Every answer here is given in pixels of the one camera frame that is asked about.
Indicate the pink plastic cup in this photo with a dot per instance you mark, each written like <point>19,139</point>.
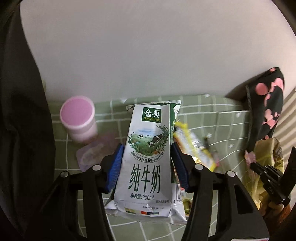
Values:
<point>77,115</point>

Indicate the clear purple plastic wrapper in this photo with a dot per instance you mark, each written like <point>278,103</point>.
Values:
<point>94,152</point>

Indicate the yellow snack wrapper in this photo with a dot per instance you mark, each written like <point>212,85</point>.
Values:
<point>191,145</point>

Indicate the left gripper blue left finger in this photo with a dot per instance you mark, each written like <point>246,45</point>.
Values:
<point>114,166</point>

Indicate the person's right hand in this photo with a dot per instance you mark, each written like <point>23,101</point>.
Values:
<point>268,207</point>

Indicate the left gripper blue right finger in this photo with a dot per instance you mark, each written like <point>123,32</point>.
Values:
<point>179,161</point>

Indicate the white green milk carton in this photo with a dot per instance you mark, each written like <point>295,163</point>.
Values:
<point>147,187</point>

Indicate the grey pleated curtain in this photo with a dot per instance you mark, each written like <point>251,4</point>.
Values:
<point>285,128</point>

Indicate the black pink printed garment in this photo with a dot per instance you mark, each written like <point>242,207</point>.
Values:
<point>264,100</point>

